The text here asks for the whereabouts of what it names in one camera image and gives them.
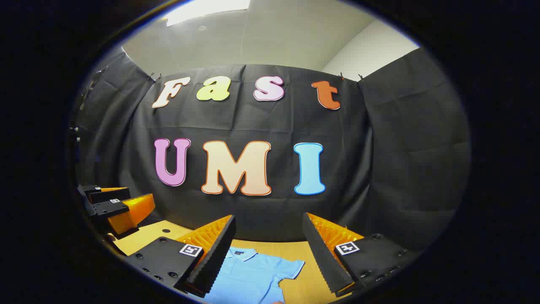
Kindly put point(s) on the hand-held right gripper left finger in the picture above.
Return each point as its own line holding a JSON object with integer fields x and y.
{"x": 217, "y": 257}

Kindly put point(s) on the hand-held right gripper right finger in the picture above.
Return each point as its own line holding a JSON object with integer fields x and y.
{"x": 322, "y": 257}

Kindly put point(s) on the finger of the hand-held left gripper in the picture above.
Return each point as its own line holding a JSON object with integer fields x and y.
{"x": 107, "y": 195}
{"x": 110, "y": 207}

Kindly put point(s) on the light blue T-shirt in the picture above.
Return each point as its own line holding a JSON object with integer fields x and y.
{"x": 249, "y": 274}

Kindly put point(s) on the black backdrop cloth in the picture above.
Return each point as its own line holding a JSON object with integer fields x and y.
{"x": 236, "y": 122}

